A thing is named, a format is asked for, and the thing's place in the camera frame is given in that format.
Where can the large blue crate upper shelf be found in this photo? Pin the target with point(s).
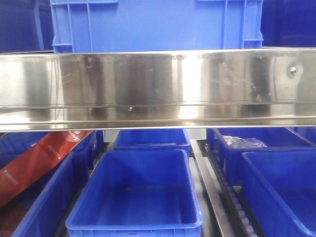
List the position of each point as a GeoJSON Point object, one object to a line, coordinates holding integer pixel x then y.
{"type": "Point", "coordinates": [155, 25]}

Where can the blue bin rear centre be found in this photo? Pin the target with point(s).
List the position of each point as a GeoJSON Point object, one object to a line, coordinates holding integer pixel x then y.
{"type": "Point", "coordinates": [153, 139]}

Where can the blue bin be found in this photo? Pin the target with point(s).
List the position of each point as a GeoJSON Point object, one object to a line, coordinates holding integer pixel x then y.
{"type": "Point", "coordinates": [138, 194]}
{"type": "Point", "coordinates": [153, 139]}
{"type": "Point", "coordinates": [280, 190]}
{"type": "Point", "coordinates": [39, 210]}
{"type": "Point", "coordinates": [231, 160]}

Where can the clear plastic bag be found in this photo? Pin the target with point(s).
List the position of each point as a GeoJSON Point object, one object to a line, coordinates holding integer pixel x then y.
{"type": "Point", "coordinates": [238, 142]}

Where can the blue bin front centre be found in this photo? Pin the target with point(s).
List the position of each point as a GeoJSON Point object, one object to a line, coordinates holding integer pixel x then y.
{"type": "Point", "coordinates": [138, 194]}

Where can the blue bin rear right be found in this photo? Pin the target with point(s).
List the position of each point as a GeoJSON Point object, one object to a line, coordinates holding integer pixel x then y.
{"type": "Point", "coordinates": [231, 160]}

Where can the blue bin front right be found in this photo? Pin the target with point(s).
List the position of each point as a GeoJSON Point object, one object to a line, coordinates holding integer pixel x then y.
{"type": "Point", "coordinates": [280, 190]}

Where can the blue bin front left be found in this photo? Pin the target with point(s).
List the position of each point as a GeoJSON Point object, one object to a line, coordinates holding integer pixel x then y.
{"type": "Point", "coordinates": [39, 210]}

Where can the red packaging pouch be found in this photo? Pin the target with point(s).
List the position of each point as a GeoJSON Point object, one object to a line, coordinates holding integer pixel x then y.
{"type": "Point", "coordinates": [34, 163]}

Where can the stainless steel shelf rail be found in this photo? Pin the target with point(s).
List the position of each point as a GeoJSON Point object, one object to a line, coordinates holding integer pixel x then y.
{"type": "Point", "coordinates": [269, 87]}

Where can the roller track rail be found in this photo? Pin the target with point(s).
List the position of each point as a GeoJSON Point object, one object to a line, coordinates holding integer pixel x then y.
{"type": "Point", "coordinates": [223, 214]}

